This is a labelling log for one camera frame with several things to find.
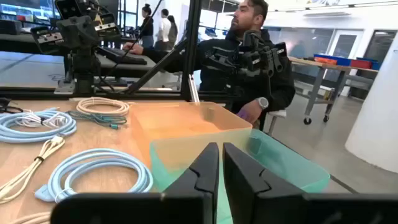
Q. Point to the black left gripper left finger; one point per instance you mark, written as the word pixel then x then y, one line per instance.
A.
pixel 199 174

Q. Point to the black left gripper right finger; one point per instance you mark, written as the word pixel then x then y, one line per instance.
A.
pixel 248 186

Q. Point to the orange translucent plastic bin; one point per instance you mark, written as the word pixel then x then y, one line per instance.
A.
pixel 174 121

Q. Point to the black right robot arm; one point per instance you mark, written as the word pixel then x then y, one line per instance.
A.
pixel 84 68

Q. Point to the black backlit keyboard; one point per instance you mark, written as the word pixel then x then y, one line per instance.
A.
pixel 121 56

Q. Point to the black computer monitor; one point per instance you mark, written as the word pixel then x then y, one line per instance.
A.
pixel 25 11

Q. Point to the small black computer box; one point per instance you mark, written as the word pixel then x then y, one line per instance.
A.
pixel 11 27

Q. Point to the standing person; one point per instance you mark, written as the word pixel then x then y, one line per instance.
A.
pixel 173 32
pixel 163 31
pixel 146 28

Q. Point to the white stool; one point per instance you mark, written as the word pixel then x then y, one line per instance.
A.
pixel 276 113

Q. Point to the person's wristwatch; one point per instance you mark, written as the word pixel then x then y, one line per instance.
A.
pixel 262 102

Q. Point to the seated person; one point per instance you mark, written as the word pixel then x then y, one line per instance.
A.
pixel 280 90

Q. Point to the wheeled wooden workbench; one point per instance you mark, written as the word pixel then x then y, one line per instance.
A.
pixel 314 93

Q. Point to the orange storage tray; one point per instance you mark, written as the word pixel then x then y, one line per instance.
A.
pixel 325 60

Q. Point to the white round column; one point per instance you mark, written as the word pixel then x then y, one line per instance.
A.
pixel 379 118

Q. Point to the blue storage bin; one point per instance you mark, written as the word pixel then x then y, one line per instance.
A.
pixel 374 63
pixel 342 60

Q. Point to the red storage bin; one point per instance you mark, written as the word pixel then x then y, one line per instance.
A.
pixel 360 63

